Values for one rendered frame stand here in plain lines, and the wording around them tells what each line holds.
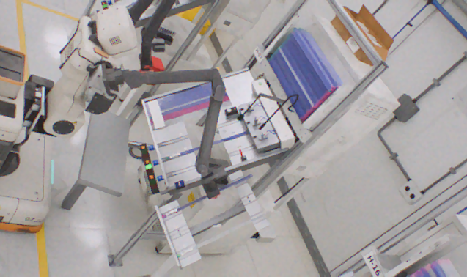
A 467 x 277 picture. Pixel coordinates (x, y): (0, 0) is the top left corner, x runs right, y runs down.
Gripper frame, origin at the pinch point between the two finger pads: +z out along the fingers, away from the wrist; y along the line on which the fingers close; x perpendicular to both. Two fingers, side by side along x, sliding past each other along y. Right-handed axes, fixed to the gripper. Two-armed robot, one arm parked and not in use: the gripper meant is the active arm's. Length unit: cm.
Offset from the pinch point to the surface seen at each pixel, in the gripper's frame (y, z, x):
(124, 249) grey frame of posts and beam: 13, 46, 61
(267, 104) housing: 41, 8, -51
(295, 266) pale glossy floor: -11, 179, -38
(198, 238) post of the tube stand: -12.3, 15.8, 17.0
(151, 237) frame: 12, 43, 44
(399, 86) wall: 62, 103, -176
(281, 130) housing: 20, 7, -50
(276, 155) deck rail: 10.8, 13.6, -41.2
